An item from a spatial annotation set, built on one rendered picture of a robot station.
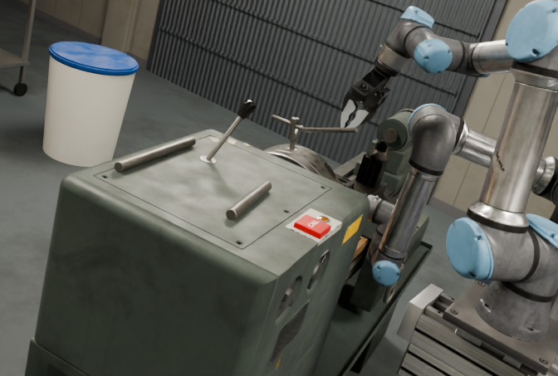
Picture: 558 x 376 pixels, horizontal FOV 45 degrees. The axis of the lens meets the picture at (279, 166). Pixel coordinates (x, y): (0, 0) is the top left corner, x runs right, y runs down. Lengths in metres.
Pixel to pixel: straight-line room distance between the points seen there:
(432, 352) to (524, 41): 0.69
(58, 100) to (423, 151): 2.96
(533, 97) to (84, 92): 3.30
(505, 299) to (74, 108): 3.28
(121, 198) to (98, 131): 3.09
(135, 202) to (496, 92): 4.16
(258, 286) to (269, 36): 4.90
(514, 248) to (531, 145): 0.20
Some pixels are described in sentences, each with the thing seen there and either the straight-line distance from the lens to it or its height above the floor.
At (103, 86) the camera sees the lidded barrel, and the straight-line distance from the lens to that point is 4.25.
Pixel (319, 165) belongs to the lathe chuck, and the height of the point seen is 1.22.
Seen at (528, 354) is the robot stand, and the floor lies 1.16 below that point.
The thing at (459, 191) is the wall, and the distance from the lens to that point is 5.39.
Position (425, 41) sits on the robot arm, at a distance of 1.61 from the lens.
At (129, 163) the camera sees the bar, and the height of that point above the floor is 1.27.
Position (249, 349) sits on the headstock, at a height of 1.10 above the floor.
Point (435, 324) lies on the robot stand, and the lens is 1.54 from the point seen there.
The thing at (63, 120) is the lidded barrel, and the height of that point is 0.28.
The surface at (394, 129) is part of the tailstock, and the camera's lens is 2.86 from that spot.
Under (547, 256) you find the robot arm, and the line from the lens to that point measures 1.42.
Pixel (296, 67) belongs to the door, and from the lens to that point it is 5.83.
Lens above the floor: 1.83
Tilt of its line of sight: 20 degrees down
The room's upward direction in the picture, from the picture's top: 16 degrees clockwise
